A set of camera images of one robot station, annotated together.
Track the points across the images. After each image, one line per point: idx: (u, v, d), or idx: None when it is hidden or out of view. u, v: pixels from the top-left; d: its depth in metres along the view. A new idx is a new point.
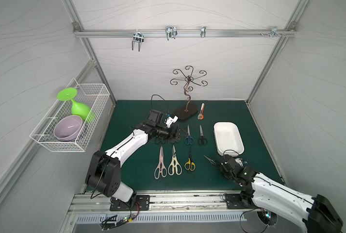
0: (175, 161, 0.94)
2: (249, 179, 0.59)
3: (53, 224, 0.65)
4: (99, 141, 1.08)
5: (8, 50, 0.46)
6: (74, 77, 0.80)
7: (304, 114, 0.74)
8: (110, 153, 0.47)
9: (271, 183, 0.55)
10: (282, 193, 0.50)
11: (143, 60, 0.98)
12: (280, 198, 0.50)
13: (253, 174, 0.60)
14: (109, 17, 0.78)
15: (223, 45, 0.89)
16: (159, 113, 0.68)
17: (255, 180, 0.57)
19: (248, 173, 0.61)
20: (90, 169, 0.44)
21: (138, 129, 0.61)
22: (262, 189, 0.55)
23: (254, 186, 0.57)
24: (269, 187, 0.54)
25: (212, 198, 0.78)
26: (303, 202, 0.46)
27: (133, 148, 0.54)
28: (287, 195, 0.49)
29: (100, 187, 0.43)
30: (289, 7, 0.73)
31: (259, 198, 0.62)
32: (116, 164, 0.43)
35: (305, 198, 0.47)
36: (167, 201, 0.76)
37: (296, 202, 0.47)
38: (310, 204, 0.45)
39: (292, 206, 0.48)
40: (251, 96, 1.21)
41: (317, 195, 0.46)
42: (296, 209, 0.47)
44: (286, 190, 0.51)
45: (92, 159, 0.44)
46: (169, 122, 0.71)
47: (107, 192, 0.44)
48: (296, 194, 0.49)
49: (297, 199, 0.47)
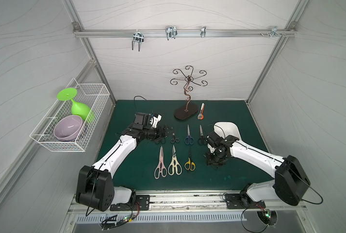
0: (175, 161, 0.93)
2: (227, 143, 0.61)
3: (53, 224, 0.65)
4: (99, 141, 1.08)
5: (8, 50, 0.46)
6: (74, 77, 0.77)
7: (304, 113, 0.74)
8: (98, 166, 0.44)
9: (248, 147, 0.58)
10: (255, 155, 0.52)
11: (143, 60, 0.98)
12: (255, 159, 0.51)
13: (232, 141, 0.61)
14: (109, 16, 0.78)
15: (223, 44, 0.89)
16: (145, 115, 0.67)
17: (234, 145, 0.59)
19: (228, 140, 0.63)
20: (79, 186, 0.42)
21: (125, 135, 0.58)
22: (239, 153, 0.56)
23: (232, 150, 0.58)
24: (245, 150, 0.55)
25: (212, 198, 0.78)
26: (272, 161, 0.47)
27: (123, 156, 0.53)
28: (259, 157, 0.51)
29: (93, 202, 0.41)
30: (289, 7, 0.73)
31: (251, 191, 0.63)
32: (107, 176, 0.41)
35: (276, 158, 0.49)
36: (167, 201, 0.76)
37: (267, 161, 0.48)
38: (280, 162, 0.46)
39: (264, 167, 0.48)
40: (251, 96, 1.21)
41: (288, 156, 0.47)
42: (267, 169, 0.47)
44: (260, 153, 0.52)
45: (79, 176, 0.41)
46: (155, 122, 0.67)
47: (102, 207, 0.42)
48: (269, 156, 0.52)
49: (269, 159, 0.48)
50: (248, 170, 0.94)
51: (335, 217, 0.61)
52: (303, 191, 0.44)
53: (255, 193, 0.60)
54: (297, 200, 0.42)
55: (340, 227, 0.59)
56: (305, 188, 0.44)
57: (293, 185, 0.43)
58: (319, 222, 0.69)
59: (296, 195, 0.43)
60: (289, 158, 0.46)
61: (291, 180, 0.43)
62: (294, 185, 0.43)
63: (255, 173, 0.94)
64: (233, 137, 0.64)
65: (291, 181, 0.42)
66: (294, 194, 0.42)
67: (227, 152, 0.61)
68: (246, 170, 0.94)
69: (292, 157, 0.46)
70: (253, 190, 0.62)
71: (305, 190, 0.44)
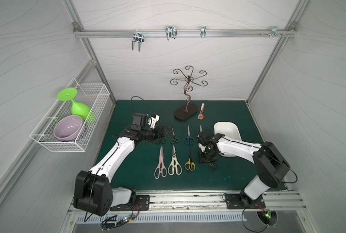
0: (175, 161, 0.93)
2: (213, 140, 0.66)
3: (53, 224, 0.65)
4: (99, 141, 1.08)
5: (8, 50, 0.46)
6: (74, 77, 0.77)
7: (304, 113, 0.74)
8: (95, 171, 0.43)
9: (231, 140, 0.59)
10: (237, 145, 0.56)
11: (143, 60, 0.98)
12: (237, 150, 0.55)
13: (219, 137, 0.66)
14: (109, 17, 0.78)
15: (223, 44, 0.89)
16: (143, 116, 0.66)
17: (220, 140, 0.64)
19: (215, 137, 0.68)
20: (77, 191, 0.41)
21: (123, 137, 0.57)
22: (224, 146, 0.60)
23: (219, 146, 0.63)
24: (229, 143, 0.59)
25: (212, 198, 0.78)
26: (252, 148, 0.52)
27: (120, 159, 0.52)
28: (240, 146, 0.55)
29: (92, 207, 0.41)
30: (289, 7, 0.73)
31: (248, 189, 0.63)
32: (104, 181, 0.41)
35: (255, 144, 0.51)
36: (167, 201, 0.76)
37: (247, 149, 0.52)
38: (257, 148, 0.51)
39: (246, 156, 0.52)
40: (251, 95, 1.21)
41: (264, 142, 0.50)
42: (249, 157, 0.51)
44: (241, 143, 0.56)
45: (76, 181, 0.41)
46: (153, 123, 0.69)
47: (100, 212, 0.42)
48: (249, 144, 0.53)
49: (248, 147, 0.53)
50: (248, 170, 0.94)
51: (334, 217, 0.61)
52: (284, 175, 0.47)
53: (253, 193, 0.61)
54: (276, 182, 0.45)
55: (339, 227, 0.59)
56: (286, 171, 0.47)
57: (270, 166, 0.46)
58: (319, 222, 0.69)
59: (273, 175, 0.45)
60: (266, 143, 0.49)
61: (267, 162, 0.46)
62: (271, 167, 0.46)
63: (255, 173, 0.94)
64: (218, 133, 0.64)
65: (267, 162, 0.46)
66: (271, 174, 0.45)
67: (216, 149, 0.65)
68: (246, 170, 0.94)
69: (268, 142, 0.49)
70: (249, 187, 0.62)
71: (287, 173, 0.47)
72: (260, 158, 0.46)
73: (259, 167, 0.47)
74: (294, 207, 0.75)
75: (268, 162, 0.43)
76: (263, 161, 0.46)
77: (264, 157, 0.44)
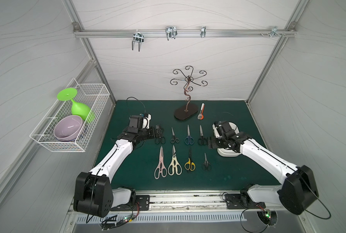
0: (175, 161, 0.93)
2: (239, 141, 0.58)
3: (53, 224, 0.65)
4: (99, 141, 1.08)
5: (9, 51, 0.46)
6: (74, 77, 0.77)
7: (304, 113, 0.74)
8: (95, 171, 0.44)
9: (260, 148, 0.54)
10: (267, 158, 0.50)
11: (143, 60, 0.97)
12: (265, 162, 0.49)
13: (244, 139, 0.58)
14: (109, 17, 0.78)
15: (223, 44, 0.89)
16: (139, 118, 0.66)
17: (245, 143, 0.56)
19: (239, 137, 0.60)
20: (77, 193, 0.41)
21: (121, 139, 0.58)
22: (249, 152, 0.54)
23: (242, 148, 0.56)
24: (256, 151, 0.53)
25: (212, 198, 0.78)
26: (285, 168, 0.45)
27: (120, 160, 0.53)
28: (271, 160, 0.49)
29: (92, 209, 0.41)
30: (289, 7, 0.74)
31: (252, 191, 0.64)
32: (105, 181, 0.41)
35: (289, 165, 0.46)
36: (167, 201, 0.76)
37: (279, 167, 0.46)
38: (292, 170, 0.44)
39: (274, 171, 0.47)
40: (251, 96, 1.21)
41: (302, 166, 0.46)
42: (277, 174, 0.46)
44: (272, 157, 0.50)
45: (76, 183, 0.41)
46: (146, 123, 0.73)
47: (102, 213, 0.42)
48: (281, 161, 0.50)
49: (281, 165, 0.46)
50: (248, 170, 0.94)
51: (334, 218, 0.61)
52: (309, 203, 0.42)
53: (256, 194, 0.61)
54: (301, 209, 0.41)
55: (340, 228, 0.59)
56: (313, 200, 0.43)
57: (301, 194, 0.41)
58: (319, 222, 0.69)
59: (301, 203, 0.41)
60: (304, 168, 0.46)
61: (300, 190, 0.41)
62: (302, 195, 0.41)
63: (256, 173, 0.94)
64: (246, 136, 0.60)
65: (299, 190, 0.41)
66: (300, 202, 0.41)
67: (236, 148, 0.59)
68: (246, 170, 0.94)
69: (304, 167, 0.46)
70: (255, 190, 0.62)
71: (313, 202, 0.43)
72: (293, 184, 0.41)
73: (288, 191, 0.42)
74: None
75: (301, 190, 0.41)
76: (297, 188, 0.40)
77: (298, 184, 0.41)
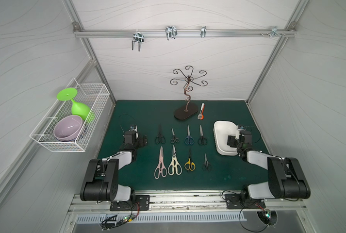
0: (175, 161, 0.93)
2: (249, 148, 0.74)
3: (53, 224, 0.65)
4: (99, 141, 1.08)
5: (9, 51, 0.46)
6: (74, 77, 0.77)
7: (304, 113, 0.74)
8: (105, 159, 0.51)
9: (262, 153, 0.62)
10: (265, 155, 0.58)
11: (143, 60, 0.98)
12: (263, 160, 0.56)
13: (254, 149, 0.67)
14: (109, 16, 0.78)
15: (223, 44, 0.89)
16: (132, 133, 0.73)
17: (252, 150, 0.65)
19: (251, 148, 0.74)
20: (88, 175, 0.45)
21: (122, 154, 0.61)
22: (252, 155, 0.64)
23: (248, 154, 0.66)
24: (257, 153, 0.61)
25: (212, 198, 0.78)
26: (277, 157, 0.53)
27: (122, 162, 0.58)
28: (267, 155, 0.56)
29: (100, 189, 0.43)
30: (289, 7, 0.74)
31: (251, 186, 0.65)
32: (114, 161, 0.47)
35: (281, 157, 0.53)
36: (167, 201, 0.76)
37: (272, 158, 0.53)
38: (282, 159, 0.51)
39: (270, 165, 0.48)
40: (251, 96, 1.21)
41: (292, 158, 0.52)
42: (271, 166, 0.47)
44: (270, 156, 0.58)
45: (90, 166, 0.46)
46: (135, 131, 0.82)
47: (110, 196, 0.44)
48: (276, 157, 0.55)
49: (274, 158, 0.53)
50: (248, 170, 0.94)
51: (334, 218, 0.61)
52: (293, 191, 0.43)
53: (255, 191, 0.61)
54: (281, 191, 0.44)
55: (340, 228, 0.59)
56: (297, 191, 0.44)
57: (281, 175, 0.46)
58: (319, 222, 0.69)
59: (279, 181, 0.45)
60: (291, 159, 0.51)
61: (280, 169, 0.47)
62: (283, 176, 0.46)
63: (255, 173, 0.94)
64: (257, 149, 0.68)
65: (279, 170, 0.47)
66: (278, 179, 0.45)
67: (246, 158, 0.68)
68: (246, 170, 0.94)
69: (293, 158, 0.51)
70: (254, 186, 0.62)
71: (297, 192, 0.43)
72: (273, 162, 0.48)
73: (271, 171, 0.48)
74: (294, 207, 0.75)
75: (281, 171, 0.46)
76: (276, 167, 0.47)
77: (279, 165, 0.47)
